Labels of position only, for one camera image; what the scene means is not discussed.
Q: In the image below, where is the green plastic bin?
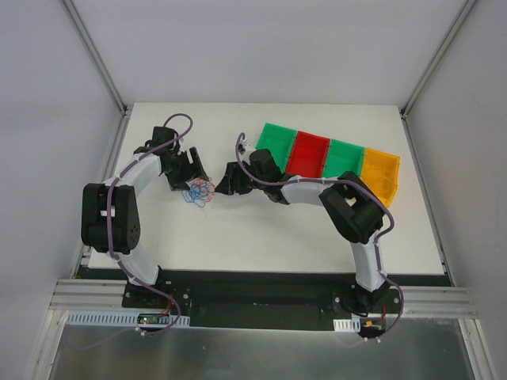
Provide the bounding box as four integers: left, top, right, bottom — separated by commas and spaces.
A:
322, 139, 365, 178
256, 123, 297, 172

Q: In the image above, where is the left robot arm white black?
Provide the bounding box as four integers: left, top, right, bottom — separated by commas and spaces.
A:
81, 126, 208, 308

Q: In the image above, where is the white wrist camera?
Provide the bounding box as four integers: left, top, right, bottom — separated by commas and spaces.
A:
238, 139, 256, 161
175, 139, 188, 156

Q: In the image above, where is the yellow plastic bin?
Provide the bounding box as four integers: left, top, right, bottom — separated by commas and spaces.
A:
360, 148, 400, 207

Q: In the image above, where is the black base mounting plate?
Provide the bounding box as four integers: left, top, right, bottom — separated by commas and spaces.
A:
121, 270, 402, 331

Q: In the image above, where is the left aluminium frame post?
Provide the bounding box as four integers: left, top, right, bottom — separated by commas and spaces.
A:
59, 0, 128, 116

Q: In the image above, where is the coloured wire bundle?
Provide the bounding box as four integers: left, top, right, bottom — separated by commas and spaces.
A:
181, 178, 218, 211

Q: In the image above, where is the aluminium frame post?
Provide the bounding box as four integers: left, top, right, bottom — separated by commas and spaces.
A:
59, 0, 128, 116
400, 0, 481, 120

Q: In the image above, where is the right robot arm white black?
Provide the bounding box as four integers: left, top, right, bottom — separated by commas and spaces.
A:
215, 149, 390, 317

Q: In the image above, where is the right white cable duct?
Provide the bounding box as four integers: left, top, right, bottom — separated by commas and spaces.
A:
333, 317, 361, 333

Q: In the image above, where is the left white cable duct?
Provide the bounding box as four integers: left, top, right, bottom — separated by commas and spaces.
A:
67, 311, 190, 329

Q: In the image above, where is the right aluminium frame post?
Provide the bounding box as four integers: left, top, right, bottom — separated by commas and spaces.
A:
400, 0, 481, 120

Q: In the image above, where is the white cable duct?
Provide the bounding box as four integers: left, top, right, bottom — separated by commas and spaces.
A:
333, 317, 361, 333
67, 311, 190, 329

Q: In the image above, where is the left green plastic bin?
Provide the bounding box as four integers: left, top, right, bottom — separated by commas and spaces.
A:
256, 123, 297, 172

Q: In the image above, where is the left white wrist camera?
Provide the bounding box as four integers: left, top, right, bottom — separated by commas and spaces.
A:
175, 139, 188, 156

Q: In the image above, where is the red plastic bin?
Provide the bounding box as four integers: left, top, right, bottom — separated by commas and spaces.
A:
285, 131, 330, 178

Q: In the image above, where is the right green plastic bin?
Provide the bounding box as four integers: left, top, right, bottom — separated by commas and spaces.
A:
322, 139, 365, 178

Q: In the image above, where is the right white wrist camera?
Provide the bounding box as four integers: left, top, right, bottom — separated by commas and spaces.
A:
238, 139, 256, 161

